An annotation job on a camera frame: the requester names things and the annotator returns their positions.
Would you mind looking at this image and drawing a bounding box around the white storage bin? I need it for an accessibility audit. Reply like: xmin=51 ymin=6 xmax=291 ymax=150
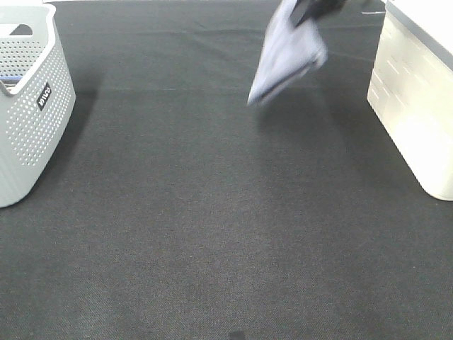
xmin=367 ymin=1 xmax=452 ymax=201

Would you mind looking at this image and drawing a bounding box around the black table cloth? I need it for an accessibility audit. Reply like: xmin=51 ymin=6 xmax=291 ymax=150
xmin=1 ymin=1 xmax=452 ymax=339

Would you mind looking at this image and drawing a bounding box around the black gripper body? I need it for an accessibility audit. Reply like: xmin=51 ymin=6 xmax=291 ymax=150
xmin=290 ymin=0 xmax=346 ymax=28

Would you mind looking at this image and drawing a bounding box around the blue towel in basket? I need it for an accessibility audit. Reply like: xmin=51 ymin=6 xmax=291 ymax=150
xmin=0 ymin=75 xmax=22 ymax=88

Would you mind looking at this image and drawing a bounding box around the grey perforated laundry basket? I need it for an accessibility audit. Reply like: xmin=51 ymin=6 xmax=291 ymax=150
xmin=1 ymin=1 xmax=76 ymax=207

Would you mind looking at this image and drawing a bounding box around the lavender towel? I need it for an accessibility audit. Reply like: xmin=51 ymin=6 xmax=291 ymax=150
xmin=247 ymin=1 xmax=328 ymax=106

